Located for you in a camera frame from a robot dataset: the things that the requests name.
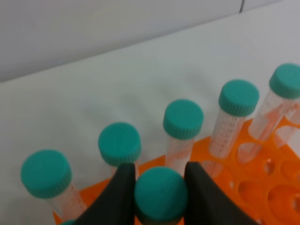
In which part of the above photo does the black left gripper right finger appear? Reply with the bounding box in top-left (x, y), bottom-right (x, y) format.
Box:
top-left (184, 162), bottom-right (257, 225)

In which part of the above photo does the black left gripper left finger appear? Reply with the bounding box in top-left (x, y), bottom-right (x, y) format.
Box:
top-left (74, 163), bottom-right (135, 225)

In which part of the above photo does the teal-capped test tube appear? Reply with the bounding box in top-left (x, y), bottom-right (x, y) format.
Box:
top-left (134, 166), bottom-right (188, 225)

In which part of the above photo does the teal-capped tube row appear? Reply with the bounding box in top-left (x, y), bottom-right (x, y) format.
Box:
top-left (248, 63), bottom-right (300, 142)
top-left (209, 79), bottom-right (259, 158)
top-left (98, 122), bottom-right (142, 178)
top-left (163, 99), bottom-right (204, 175)
top-left (20, 150), bottom-right (87, 221)

